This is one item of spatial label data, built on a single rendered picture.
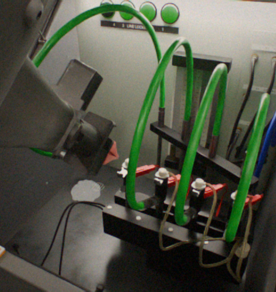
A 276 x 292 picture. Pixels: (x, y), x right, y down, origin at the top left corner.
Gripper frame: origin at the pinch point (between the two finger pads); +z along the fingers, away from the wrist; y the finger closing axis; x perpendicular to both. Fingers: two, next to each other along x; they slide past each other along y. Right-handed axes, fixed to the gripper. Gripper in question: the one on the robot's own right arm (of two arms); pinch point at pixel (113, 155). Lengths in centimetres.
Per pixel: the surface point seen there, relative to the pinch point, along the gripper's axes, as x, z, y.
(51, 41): 9.1, -18.8, 12.1
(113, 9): 7.1, -12.1, 24.2
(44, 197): 31.1, 20.6, -21.8
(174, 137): -0.4, 19.7, 11.5
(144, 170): -1.5, 11.5, 0.2
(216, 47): -2.6, 13.9, 35.4
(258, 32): -11.5, 12.0, 39.9
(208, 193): -16.6, 13.7, 2.2
